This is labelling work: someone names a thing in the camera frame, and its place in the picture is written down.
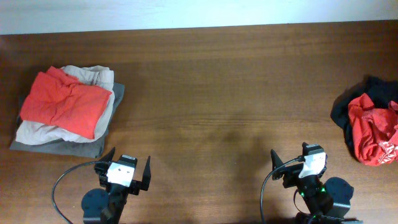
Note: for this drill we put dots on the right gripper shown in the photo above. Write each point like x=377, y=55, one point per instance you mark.
x=291, y=173

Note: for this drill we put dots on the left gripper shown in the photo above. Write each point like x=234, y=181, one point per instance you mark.
x=135, y=186

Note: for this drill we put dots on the red soccer t-shirt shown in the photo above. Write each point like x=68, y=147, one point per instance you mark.
x=374, y=131

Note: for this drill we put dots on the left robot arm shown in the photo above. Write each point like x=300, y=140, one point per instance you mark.
x=105, y=205

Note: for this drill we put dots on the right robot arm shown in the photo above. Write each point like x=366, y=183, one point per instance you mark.
x=327, y=202

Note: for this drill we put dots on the folded grey garment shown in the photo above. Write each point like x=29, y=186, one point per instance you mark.
x=87, y=149

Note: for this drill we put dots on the folded red shirt on stack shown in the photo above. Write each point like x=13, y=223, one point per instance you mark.
x=59, y=100

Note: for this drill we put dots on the folded beige garment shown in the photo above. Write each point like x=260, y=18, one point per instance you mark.
x=33, y=133

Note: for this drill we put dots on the black garment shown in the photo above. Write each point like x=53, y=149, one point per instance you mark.
x=381, y=92

